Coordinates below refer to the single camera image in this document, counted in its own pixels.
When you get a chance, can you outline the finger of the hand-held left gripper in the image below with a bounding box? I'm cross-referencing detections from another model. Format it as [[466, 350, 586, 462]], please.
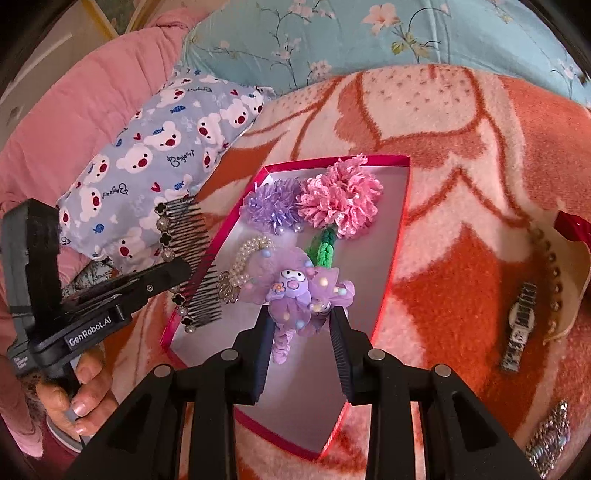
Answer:
[[61, 259, 192, 316]]

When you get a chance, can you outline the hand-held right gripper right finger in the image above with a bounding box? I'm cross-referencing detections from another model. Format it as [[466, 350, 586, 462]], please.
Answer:
[[329, 306, 542, 480]]

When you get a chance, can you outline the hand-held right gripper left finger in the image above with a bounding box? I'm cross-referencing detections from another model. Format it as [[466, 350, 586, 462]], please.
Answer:
[[64, 306, 278, 480]]

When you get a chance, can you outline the black hair comb with beads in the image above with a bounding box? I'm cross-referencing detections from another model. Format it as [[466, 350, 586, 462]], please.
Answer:
[[154, 193, 225, 334]]

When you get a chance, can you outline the purple cartoon hair scrunchie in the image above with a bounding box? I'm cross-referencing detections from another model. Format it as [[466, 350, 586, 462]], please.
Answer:
[[259, 247, 356, 365]]

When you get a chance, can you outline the red jewelry box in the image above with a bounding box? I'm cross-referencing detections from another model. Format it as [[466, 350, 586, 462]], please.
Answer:
[[160, 155, 412, 462]]

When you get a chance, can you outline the person's left hand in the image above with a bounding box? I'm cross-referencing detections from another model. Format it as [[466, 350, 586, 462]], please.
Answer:
[[35, 349, 114, 437]]

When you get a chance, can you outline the pearl hair clip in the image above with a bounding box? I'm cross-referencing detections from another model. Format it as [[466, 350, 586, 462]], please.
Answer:
[[217, 234, 274, 304]]

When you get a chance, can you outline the bear print pillow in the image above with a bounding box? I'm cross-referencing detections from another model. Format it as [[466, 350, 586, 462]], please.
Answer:
[[56, 65, 276, 273]]

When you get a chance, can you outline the green knitted hair clip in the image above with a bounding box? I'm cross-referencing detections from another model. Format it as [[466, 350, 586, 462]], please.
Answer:
[[303, 226, 339, 268]]

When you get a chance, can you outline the purple ribbon hair flower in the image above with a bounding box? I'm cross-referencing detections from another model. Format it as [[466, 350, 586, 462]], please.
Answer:
[[242, 178, 305, 234]]

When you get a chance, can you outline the pink ribbon hair flower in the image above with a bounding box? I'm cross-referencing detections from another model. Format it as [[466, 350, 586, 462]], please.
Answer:
[[295, 155, 384, 240]]

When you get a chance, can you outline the black white wristwatch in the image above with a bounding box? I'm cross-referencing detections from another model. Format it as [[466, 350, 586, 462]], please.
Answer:
[[501, 282, 539, 374]]

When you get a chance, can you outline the pink quilt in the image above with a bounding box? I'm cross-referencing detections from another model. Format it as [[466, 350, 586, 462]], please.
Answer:
[[0, 9, 208, 457]]

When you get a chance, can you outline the silver rhinestone hair clip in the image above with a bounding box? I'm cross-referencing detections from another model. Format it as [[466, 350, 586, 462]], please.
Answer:
[[525, 401, 571, 479]]

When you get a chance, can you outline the orange patterned blanket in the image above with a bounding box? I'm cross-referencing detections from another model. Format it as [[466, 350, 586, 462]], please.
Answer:
[[99, 64, 591, 480]]

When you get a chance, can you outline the cream studded hair clip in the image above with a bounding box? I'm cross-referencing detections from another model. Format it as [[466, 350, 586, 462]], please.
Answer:
[[527, 217, 591, 344]]

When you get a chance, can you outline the red bow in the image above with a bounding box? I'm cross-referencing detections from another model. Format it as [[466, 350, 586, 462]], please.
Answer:
[[554, 210, 591, 257]]

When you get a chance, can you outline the blue floral pillow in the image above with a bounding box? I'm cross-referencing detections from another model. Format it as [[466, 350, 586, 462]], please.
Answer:
[[182, 0, 591, 104]]

